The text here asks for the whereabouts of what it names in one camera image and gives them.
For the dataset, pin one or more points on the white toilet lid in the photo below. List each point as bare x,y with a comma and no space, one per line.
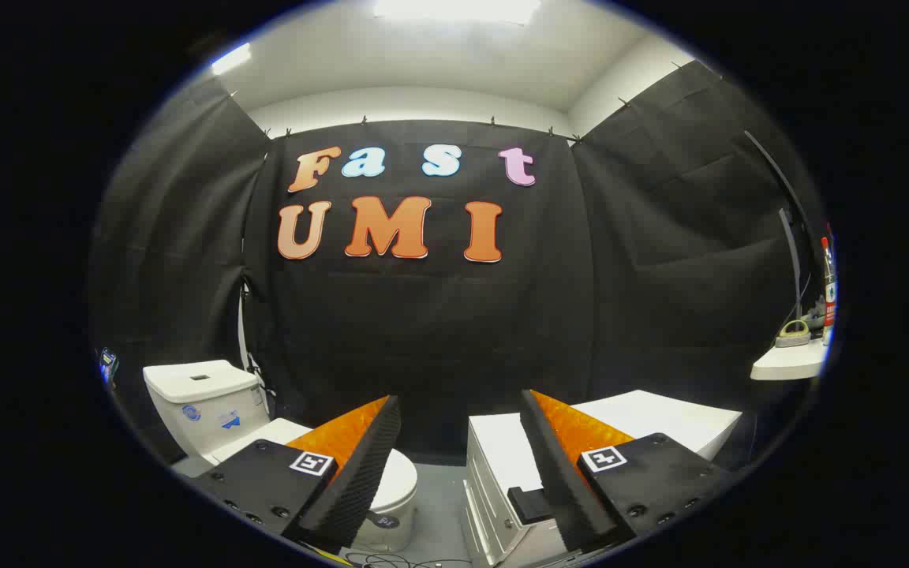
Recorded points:
399,480

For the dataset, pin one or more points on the small ceiling light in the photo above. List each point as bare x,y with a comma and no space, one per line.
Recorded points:
231,59

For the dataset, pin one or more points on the greenish tape roll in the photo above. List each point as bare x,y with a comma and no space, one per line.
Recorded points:
792,339

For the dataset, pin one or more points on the rectangular ceiling light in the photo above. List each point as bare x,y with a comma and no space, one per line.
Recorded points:
454,8

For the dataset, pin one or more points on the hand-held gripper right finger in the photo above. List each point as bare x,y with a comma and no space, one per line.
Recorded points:
561,481

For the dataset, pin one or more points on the black block on cabinet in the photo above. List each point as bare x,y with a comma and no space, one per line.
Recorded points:
527,505

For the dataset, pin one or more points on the small blue object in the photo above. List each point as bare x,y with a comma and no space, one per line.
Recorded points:
108,367

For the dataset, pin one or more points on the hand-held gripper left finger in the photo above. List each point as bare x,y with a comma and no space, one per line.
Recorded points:
360,473

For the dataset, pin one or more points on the white drawer cabinet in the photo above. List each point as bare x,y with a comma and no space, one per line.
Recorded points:
660,418

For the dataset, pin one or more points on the white toilet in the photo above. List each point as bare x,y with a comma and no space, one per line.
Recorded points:
202,394

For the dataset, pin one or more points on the white wall shelf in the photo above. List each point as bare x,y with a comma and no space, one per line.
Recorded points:
790,364

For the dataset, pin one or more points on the red and white spray bottle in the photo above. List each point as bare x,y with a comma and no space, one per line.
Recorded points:
828,292

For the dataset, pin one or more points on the black backdrop cloth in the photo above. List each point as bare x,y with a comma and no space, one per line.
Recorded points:
439,331

